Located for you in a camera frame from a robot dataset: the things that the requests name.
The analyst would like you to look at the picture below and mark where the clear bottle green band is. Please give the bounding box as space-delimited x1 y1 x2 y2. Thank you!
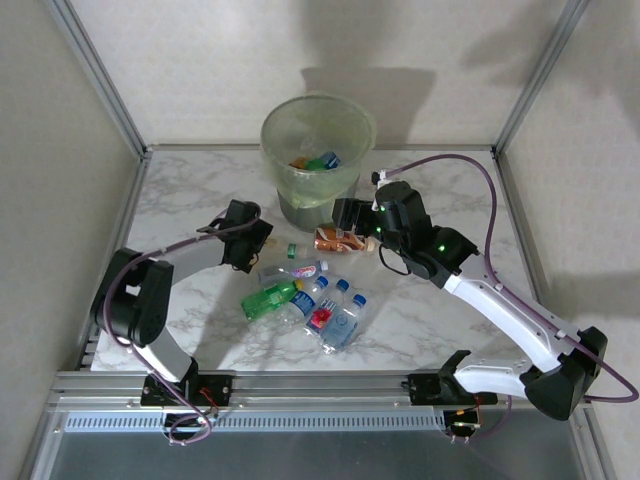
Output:
263 241 312 260

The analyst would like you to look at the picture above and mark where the clear bottle pink label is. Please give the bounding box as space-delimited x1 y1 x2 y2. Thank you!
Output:
256 258 330 285

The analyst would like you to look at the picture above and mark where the brown coffee bottle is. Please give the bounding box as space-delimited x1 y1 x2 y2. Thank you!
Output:
313 226 377 255

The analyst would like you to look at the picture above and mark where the clear bottle pale blue label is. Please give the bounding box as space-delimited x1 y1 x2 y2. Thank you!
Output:
318 293 369 355

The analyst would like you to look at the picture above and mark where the translucent green plastic bin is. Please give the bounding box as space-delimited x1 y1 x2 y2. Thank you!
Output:
259 92 377 234

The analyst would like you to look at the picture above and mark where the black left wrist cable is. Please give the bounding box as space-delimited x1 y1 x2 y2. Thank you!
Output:
228 251 260 275

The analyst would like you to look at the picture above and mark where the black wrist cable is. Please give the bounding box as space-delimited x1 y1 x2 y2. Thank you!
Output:
228 251 260 275
378 243 416 275

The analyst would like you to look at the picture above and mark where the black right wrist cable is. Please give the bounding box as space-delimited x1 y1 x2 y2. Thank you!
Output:
378 243 416 275

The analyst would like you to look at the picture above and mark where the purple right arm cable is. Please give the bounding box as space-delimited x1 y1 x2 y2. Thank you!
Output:
384 153 640 446

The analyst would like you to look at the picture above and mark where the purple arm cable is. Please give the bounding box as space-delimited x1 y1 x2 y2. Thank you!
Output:
384 153 640 446
102 212 264 447

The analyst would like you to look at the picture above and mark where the aluminium frame rail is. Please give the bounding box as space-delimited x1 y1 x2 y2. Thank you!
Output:
144 143 497 153
74 149 154 372
490 149 576 371

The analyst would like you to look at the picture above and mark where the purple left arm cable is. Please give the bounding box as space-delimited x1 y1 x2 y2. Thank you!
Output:
102 212 264 447

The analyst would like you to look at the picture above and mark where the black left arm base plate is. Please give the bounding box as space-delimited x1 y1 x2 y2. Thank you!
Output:
139 372 235 407

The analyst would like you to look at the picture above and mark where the aluminium mounting rail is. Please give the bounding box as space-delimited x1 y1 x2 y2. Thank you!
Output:
47 368 594 414

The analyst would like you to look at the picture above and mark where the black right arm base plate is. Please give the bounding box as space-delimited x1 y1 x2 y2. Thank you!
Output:
407 372 500 407

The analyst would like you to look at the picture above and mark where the slotted grey cable duct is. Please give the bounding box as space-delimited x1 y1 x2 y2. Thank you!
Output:
63 410 449 434

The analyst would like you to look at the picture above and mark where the aluminium frame post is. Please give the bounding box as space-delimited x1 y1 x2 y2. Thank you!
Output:
492 0 591 154
42 0 151 159

